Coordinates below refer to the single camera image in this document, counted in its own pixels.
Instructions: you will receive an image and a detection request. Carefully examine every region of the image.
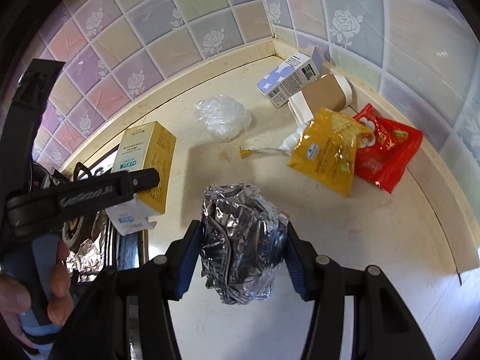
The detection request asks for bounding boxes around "aluminium foil ball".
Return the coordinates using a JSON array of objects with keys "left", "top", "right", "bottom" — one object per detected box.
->
[{"left": 200, "top": 183, "right": 289, "bottom": 305}]

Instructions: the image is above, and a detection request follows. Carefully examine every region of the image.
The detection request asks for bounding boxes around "yellow white carton box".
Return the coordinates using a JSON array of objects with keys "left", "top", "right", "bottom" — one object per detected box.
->
[{"left": 106, "top": 121, "right": 176, "bottom": 236}]

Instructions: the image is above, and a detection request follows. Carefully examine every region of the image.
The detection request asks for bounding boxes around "clear plastic bag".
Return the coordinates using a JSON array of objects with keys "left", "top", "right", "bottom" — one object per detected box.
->
[{"left": 193, "top": 94, "right": 252, "bottom": 141}]

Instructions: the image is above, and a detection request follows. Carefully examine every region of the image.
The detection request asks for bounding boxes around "person's left hand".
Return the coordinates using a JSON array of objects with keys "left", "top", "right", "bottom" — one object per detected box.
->
[{"left": 1, "top": 240, "right": 74, "bottom": 350}]

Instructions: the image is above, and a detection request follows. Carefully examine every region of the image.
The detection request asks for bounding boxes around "black gas stove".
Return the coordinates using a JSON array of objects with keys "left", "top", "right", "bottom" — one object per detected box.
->
[{"left": 62, "top": 211, "right": 149, "bottom": 284}]

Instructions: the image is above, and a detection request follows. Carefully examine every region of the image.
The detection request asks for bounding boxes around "foil stove liner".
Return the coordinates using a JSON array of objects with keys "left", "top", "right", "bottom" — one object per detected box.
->
[{"left": 62, "top": 211, "right": 107, "bottom": 282}]

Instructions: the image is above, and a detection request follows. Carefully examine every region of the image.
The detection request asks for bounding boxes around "yellow snack bag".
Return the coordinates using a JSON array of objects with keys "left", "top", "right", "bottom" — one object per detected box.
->
[{"left": 288, "top": 107, "right": 374, "bottom": 197}]

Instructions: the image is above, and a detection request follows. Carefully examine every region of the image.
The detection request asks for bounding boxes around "red snack bag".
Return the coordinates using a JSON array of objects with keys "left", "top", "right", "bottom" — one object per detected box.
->
[{"left": 354, "top": 103, "right": 424, "bottom": 194}]

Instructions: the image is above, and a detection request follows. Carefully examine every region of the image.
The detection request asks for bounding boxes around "brown paper coffee cup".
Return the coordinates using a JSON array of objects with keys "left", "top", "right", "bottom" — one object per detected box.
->
[{"left": 288, "top": 74, "right": 353, "bottom": 126}]

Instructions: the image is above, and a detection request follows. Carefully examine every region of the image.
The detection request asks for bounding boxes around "blue white milk carton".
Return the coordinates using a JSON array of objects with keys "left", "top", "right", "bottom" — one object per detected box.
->
[{"left": 256, "top": 46, "right": 323, "bottom": 108}]

